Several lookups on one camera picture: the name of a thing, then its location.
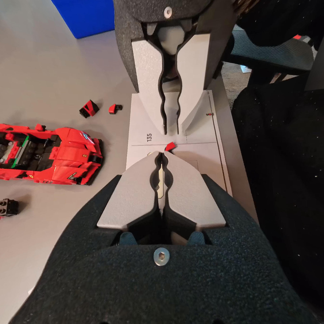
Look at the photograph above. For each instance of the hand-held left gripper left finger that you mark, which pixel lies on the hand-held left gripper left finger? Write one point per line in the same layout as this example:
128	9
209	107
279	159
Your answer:
126	200

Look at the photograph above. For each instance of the lego instruction booklet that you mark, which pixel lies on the lego instruction booklet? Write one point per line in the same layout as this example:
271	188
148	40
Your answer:
147	126

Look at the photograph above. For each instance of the black mesh chair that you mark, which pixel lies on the black mesh chair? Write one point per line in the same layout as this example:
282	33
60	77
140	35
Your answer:
273	53

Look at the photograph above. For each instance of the blue plastic bin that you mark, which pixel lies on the blue plastic bin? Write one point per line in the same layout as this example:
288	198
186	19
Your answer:
86	15

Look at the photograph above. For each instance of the red lego car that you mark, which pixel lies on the red lego car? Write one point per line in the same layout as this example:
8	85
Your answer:
50	154

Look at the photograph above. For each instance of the red black green lego assembly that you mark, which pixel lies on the red black green lego assembly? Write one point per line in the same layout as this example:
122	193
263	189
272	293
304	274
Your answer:
9	206

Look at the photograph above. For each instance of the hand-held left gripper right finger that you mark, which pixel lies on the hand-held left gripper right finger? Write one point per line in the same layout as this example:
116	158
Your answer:
195	200

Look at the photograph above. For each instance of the red lego wedge piece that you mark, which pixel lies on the red lego wedge piece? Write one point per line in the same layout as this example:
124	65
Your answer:
170	146

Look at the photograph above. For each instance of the small red lego piece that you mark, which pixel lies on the small red lego piece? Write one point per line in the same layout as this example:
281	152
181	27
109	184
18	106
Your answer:
112	108

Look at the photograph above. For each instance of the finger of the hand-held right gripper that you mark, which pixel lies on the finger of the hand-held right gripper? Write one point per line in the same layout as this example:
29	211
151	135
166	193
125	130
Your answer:
147	71
195	71

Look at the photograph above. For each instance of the black red lego block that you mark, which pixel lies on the black red lego block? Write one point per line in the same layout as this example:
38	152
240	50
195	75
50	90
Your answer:
88	107

